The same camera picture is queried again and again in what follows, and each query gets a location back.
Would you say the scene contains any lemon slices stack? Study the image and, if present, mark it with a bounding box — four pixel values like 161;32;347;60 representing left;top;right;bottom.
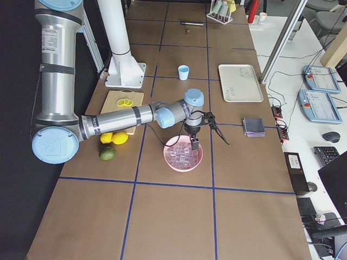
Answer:
116;98;133;107

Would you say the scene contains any aluminium frame post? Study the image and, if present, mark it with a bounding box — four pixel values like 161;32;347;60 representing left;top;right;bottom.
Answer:
260;0;307;84

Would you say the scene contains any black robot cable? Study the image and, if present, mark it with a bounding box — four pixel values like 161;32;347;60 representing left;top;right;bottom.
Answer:
146;124;188;148

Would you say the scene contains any white wire cup rack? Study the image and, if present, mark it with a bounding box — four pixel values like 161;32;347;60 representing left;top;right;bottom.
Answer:
206;1;233;25

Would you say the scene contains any black power box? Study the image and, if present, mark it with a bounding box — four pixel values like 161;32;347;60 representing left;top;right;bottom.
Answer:
284;152;310;196

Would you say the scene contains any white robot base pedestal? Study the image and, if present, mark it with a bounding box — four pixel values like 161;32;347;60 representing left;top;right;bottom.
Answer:
98;0;146;89

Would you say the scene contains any white paper cup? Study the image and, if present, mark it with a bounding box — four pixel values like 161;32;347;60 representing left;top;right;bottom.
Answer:
258;12;267;23

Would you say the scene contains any grey cup on rack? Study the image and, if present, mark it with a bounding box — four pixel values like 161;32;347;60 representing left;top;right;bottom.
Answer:
218;1;229;17

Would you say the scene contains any far teach pendant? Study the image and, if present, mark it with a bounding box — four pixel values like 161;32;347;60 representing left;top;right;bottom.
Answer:
303;65;341;94

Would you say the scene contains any teach pendant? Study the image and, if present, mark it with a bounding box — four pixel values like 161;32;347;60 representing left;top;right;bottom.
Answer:
298;90;343;124
303;65;341;94

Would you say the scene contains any yellow lemon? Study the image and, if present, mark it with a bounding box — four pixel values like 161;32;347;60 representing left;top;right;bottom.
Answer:
100;132;113;144
111;132;128;145

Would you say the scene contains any light blue plastic cup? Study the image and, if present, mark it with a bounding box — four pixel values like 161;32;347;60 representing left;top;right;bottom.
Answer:
178;64;190;81

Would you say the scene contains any near teach pendant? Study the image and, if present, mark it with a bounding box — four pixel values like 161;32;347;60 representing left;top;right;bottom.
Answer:
298;90;343;124

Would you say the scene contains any green avocado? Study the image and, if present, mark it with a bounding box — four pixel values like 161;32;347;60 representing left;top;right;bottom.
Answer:
99;146;117;161

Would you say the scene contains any red bottle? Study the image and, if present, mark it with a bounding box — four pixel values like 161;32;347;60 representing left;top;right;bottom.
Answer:
247;0;260;24

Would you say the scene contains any pink bowl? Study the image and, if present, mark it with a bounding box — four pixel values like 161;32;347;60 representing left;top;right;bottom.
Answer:
163;135;203;172

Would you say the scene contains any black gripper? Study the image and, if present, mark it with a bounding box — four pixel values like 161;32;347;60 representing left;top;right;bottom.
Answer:
184;125;201;150

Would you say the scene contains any black monitor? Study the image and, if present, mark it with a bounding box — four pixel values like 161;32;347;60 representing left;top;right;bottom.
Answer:
318;152;347;223

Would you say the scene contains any folded grey cloth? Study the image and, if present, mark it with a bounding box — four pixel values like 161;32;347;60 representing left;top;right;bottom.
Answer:
242;118;266;137

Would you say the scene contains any mint green cup on rack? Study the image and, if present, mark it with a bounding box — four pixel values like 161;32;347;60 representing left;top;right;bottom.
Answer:
210;0;222;14

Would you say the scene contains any cream bear serving tray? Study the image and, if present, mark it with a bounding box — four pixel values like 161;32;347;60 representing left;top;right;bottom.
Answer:
218;64;264;103

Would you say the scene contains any steel muddler rod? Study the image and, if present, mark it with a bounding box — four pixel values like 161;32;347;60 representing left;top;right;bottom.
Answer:
181;21;204;27

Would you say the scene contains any grey office chair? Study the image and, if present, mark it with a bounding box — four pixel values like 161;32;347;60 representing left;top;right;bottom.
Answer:
303;1;346;50

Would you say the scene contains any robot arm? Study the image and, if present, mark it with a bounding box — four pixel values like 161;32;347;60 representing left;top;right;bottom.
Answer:
31;1;204;164

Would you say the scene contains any wooden cutting board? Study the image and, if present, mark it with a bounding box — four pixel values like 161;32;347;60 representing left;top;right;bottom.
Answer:
92;90;144;135

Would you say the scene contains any black computer mouse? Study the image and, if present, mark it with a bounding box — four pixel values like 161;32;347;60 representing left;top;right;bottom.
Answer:
322;131;340;143

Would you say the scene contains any black keyboard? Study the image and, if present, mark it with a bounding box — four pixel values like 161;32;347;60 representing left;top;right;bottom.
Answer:
313;146;339;166

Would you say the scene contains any clear ice cube pile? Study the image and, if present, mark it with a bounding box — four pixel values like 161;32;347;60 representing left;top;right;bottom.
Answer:
164;142;200;170

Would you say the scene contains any yellow cup on rack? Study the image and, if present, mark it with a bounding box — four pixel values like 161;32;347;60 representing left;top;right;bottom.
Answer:
227;0;236;13

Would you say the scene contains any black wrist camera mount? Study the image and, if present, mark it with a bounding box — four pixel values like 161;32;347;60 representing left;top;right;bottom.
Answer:
201;112;229;145

